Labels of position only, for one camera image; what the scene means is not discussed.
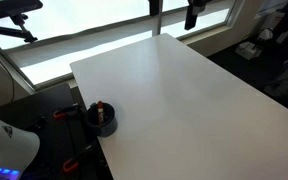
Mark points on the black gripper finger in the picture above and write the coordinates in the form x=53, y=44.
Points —
x=193, y=15
x=154, y=6

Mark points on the dark teal mug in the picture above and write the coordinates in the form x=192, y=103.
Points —
x=109, y=128

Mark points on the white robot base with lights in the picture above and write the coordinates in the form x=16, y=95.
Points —
x=7, y=146

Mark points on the white device on floor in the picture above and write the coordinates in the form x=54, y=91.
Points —
x=248, y=50

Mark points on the black perforated mounting board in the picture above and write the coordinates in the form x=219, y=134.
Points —
x=50, y=100

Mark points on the black clamp with orange grip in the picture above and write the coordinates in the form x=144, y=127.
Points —
x=60, y=114
x=70, y=165

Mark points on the black camera on mount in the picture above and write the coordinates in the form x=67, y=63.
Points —
x=10, y=6

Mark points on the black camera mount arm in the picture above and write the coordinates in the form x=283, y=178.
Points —
x=4, y=30

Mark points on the small black bracket on board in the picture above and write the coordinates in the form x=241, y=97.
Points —
x=37, y=123

